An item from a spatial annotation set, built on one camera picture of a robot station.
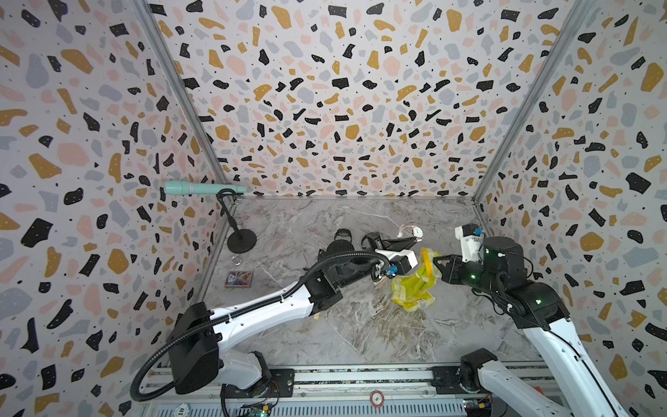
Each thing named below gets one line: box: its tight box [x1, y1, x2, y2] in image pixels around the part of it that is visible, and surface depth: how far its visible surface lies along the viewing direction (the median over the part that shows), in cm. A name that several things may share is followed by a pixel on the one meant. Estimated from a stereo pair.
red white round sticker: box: [369, 390, 385, 408], surface depth 73 cm
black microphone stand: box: [216, 187, 258, 254], surface depth 105 cm
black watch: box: [333, 227, 352, 243], surface depth 108 cm
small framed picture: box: [224, 271, 255, 288], surface depth 94 cm
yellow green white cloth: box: [390, 247, 441, 312], surface depth 89 cm
